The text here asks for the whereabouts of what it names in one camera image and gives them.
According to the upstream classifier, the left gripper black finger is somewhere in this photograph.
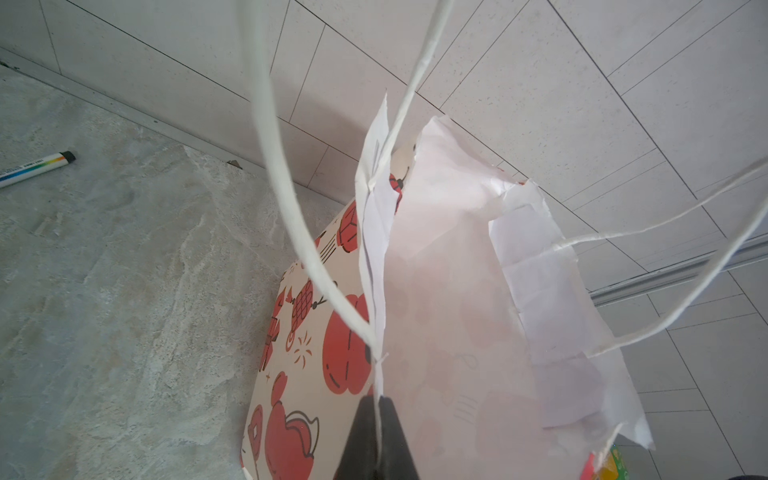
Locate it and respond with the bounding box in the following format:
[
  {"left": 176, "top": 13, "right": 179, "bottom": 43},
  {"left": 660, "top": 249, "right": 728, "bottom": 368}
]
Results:
[{"left": 334, "top": 396, "right": 419, "bottom": 480}]

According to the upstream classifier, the red white paper gift bag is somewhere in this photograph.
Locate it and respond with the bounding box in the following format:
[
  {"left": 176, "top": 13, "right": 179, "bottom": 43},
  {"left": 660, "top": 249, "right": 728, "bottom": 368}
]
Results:
[{"left": 239, "top": 1, "right": 767, "bottom": 479}]

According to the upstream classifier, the black marker pen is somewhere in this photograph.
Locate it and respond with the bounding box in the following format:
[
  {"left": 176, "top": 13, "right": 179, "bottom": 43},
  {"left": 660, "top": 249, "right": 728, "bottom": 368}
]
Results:
[{"left": 0, "top": 151, "right": 77, "bottom": 188}]

